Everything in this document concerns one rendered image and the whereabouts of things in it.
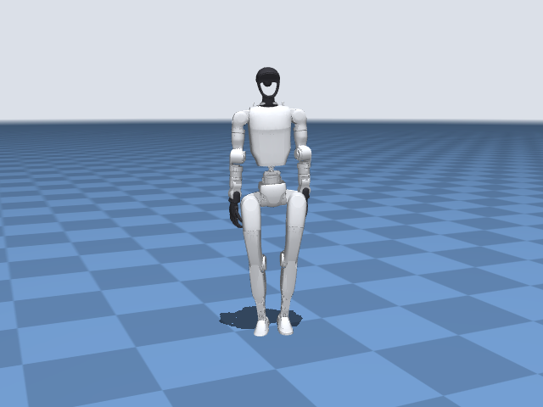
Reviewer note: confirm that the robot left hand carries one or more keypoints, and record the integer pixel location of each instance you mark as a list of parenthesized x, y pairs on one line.
[(306, 193)]

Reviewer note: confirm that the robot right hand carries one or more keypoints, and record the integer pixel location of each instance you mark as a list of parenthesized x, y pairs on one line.
[(233, 209)]

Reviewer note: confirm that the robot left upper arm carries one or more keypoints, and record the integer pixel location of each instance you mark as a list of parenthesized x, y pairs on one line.
[(302, 152)]

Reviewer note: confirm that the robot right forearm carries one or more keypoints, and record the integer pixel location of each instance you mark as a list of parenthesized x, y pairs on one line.
[(235, 181)]

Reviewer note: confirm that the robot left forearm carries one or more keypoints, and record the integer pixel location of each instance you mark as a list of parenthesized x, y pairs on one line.
[(304, 177)]

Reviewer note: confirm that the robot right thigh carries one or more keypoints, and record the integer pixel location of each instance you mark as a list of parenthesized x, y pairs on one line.
[(251, 218)]

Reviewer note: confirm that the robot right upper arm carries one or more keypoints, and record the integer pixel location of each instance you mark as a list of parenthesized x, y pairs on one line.
[(239, 119)]

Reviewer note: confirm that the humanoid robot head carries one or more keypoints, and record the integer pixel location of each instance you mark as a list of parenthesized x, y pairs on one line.
[(268, 75)]

